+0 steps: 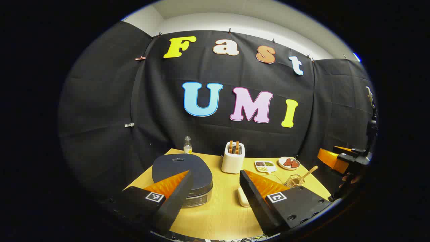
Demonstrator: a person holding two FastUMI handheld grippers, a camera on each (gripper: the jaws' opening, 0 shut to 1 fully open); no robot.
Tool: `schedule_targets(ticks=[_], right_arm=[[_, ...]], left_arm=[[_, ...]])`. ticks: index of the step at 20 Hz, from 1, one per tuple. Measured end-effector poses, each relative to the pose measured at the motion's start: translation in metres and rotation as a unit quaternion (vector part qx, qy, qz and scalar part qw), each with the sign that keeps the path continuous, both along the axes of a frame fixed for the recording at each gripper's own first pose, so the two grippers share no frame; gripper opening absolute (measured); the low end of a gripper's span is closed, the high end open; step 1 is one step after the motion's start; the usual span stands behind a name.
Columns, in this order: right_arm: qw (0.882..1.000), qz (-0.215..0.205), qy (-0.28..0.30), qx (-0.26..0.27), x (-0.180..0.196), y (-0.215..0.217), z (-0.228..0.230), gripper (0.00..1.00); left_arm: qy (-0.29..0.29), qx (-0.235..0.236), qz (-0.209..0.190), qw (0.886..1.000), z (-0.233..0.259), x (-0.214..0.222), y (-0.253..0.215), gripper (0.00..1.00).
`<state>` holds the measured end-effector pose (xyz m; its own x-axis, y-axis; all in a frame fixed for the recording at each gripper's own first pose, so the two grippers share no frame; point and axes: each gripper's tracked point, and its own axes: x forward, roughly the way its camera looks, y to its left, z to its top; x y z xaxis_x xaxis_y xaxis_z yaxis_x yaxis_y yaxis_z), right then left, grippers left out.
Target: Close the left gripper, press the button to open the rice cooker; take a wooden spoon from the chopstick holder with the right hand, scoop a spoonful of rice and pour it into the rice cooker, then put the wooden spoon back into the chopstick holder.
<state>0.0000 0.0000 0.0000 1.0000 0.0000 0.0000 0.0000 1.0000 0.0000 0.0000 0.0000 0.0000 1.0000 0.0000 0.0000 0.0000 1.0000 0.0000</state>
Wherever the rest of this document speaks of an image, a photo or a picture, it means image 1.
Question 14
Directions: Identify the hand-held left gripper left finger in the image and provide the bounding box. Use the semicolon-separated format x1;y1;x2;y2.
101;170;195;236

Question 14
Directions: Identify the dark lidded rice cooker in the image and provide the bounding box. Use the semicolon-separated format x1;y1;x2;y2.
152;154;214;208

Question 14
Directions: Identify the white toaster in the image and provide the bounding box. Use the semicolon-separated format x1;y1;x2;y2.
221;141;246;174

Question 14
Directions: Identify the white round plate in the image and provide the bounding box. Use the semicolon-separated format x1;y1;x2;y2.
278;157;300;170

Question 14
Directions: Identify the black backdrop cloth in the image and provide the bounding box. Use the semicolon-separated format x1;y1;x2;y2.
58;21;378;202

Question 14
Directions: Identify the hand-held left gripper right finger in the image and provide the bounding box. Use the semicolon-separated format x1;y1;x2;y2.
239;169;333;236

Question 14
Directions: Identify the white divided dish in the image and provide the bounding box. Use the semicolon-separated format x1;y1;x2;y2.
254;160;277;173

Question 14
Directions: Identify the wooden spoon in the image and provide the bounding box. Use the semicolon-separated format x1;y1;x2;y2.
290;166;318;186

